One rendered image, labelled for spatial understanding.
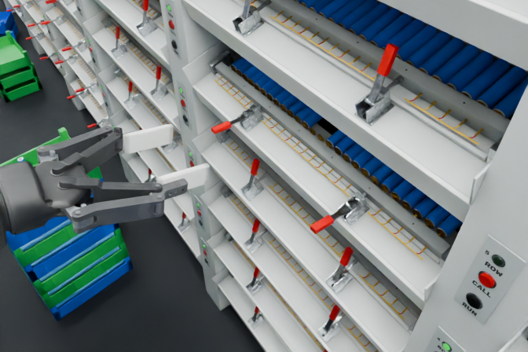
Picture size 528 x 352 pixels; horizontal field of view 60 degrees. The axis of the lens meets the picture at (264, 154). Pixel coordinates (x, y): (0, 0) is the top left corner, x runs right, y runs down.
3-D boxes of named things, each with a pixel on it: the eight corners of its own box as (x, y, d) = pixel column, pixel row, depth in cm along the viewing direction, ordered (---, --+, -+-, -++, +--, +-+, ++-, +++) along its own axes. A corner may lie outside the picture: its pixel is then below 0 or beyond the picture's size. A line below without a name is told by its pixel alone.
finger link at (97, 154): (61, 197, 53) (52, 192, 54) (124, 152, 62) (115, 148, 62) (58, 171, 51) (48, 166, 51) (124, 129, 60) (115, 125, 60)
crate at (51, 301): (49, 309, 149) (42, 297, 143) (23, 271, 159) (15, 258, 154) (129, 255, 164) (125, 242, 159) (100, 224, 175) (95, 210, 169)
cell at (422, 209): (453, 192, 66) (422, 221, 65) (443, 185, 67) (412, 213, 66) (455, 185, 64) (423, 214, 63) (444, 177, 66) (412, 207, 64)
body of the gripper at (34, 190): (-5, 204, 53) (77, 182, 58) (14, 254, 48) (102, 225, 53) (-17, 152, 49) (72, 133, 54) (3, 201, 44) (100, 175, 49)
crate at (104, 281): (56, 321, 154) (49, 309, 149) (31, 284, 165) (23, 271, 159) (133, 268, 170) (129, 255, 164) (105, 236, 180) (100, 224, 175)
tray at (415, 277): (424, 313, 62) (426, 290, 55) (199, 100, 98) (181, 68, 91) (522, 218, 66) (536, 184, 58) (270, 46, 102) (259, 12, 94)
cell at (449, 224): (478, 210, 63) (446, 240, 62) (467, 202, 65) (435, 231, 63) (480, 203, 62) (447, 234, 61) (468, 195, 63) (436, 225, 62)
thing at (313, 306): (378, 412, 88) (372, 401, 77) (212, 214, 124) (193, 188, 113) (450, 339, 92) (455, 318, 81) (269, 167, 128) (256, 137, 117)
